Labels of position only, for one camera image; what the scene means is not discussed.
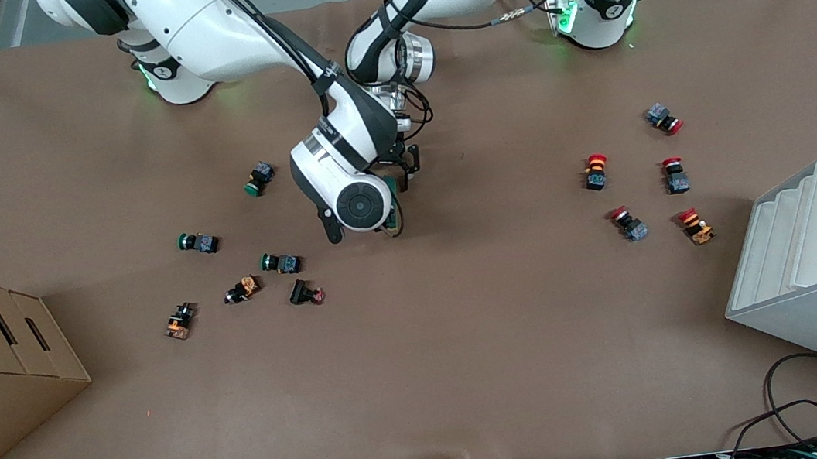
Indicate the red mushroom button orange block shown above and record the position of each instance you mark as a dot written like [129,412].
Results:
[698,229]
[595,175]

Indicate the green push button switch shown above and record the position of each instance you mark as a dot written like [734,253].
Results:
[201,243]
[261,176]
[283,263]

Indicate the black button orange block switch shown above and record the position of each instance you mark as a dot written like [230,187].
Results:
[179,322]
[244,288]

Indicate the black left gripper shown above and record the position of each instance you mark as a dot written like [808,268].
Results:
[409,161]

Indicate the black switch with red button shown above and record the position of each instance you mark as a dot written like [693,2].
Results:
[301,292]

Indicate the red mushroom button blue block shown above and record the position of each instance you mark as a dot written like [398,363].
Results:
[677,181]
[633,228]
[661,116]

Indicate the green load switch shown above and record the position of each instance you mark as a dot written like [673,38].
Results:
[396,219]

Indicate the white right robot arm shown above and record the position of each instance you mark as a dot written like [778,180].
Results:
[212,27]

